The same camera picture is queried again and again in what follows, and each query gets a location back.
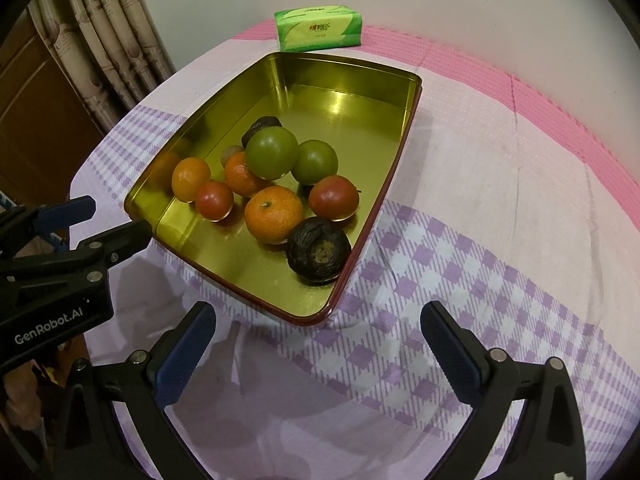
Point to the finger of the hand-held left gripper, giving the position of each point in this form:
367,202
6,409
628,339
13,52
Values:
65,212
115,240

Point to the green tomato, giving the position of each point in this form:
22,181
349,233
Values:
271,152
316,162

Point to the red tomato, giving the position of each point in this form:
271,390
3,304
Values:
333,196
214,201

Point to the small brownish fruit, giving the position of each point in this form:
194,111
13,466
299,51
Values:
231,156

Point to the dark wrinkled passion fruit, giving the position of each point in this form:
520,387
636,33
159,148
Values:
262,127

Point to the gold metal tin tray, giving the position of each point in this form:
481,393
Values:
310,100

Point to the pink purple checked tablecloth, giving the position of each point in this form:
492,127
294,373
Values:
475,200

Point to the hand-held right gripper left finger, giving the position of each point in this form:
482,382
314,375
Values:
185,355

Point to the green tissue pack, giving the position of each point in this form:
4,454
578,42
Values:
320,27

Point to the orange mandarin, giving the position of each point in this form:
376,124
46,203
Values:
273,212
190,177
240,178

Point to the beige patterned curtain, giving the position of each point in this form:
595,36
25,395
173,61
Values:
100,40

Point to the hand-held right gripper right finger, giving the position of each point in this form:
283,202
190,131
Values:
452,352

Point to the dark plum fruit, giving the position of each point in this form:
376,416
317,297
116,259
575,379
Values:
318,250

